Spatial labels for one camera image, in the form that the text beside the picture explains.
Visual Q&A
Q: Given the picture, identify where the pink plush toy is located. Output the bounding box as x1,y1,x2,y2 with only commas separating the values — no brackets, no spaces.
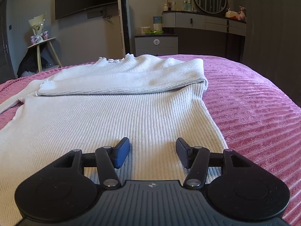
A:
238,6,246,22

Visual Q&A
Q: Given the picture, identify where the green tray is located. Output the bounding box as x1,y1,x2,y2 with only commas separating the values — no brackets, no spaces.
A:
145,30,163,35

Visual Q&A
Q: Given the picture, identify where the wrapped flower bouquet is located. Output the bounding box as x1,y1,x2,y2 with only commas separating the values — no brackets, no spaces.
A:
28,12,46,44

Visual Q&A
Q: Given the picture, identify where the black bag under table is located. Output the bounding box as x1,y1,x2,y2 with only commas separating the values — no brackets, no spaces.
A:
17,47,38,78

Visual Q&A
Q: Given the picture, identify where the round wooden side table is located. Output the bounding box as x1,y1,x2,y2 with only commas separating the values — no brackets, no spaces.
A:
26,37,62,73

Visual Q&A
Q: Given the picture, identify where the white round container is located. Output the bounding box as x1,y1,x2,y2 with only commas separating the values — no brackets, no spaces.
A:
140,27,151,34

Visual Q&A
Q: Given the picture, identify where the grey vanity desk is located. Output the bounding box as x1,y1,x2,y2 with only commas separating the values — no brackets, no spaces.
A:
162,11,246,62

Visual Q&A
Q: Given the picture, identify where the pink ribbed bed blanket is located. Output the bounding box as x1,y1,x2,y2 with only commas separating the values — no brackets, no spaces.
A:
1,56,300,225

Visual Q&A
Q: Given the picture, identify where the blue white box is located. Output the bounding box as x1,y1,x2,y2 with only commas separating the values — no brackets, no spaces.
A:
153,16,162,31

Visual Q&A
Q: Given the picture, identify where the white ribbed knit sweater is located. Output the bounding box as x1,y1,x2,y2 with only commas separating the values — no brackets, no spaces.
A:
1,55,227,225

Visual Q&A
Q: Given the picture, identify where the grey drawer cabinet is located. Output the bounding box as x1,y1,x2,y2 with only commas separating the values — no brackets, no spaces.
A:
135,34,178,57

